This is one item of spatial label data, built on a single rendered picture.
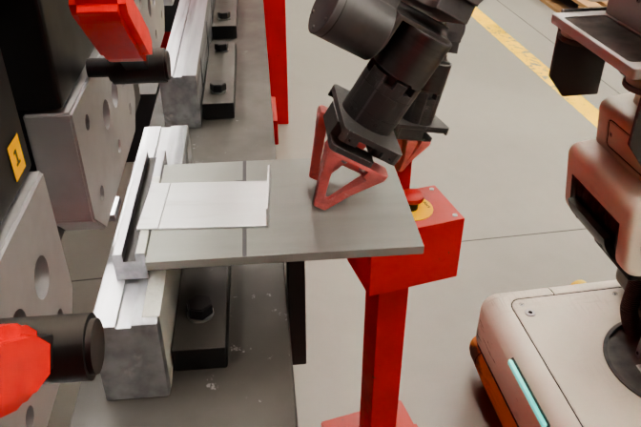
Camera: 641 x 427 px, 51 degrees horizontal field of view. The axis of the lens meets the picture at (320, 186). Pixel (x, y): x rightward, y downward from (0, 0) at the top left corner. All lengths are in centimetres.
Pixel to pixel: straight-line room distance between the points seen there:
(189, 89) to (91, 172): 76
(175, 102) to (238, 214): 47
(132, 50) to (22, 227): 10
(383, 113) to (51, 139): 37
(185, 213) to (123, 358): 15
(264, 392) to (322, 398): 114
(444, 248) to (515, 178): 168
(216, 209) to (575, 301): 122
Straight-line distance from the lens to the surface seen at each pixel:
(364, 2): 59
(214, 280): 76
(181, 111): 113
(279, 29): 289
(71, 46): 35
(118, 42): 31
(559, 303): 175
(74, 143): 33
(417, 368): 190
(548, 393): 154
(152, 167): 80
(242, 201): 70
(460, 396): 185
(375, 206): 70
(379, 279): 108
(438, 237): 108
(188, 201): 71
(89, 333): 19
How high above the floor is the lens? 139
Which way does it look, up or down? 32 degrees down
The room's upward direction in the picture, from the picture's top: straight up
